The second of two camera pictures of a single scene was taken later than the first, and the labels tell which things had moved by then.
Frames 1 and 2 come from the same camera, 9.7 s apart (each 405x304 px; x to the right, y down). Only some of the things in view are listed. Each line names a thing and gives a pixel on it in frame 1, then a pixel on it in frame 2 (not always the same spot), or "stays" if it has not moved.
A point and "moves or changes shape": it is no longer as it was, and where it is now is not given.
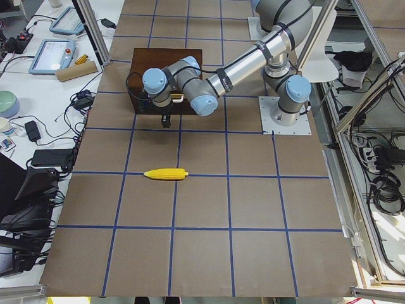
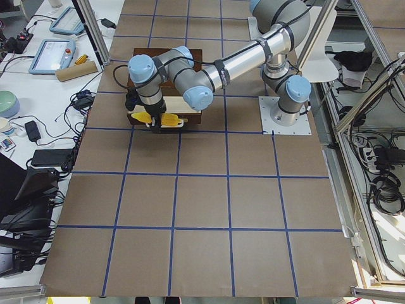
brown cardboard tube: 74,72 stays
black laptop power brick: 51,157 stays
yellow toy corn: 167,173 to 168,120
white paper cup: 6,126 stays
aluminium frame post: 87,11 stays
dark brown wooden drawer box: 145,59 moves or changes shape
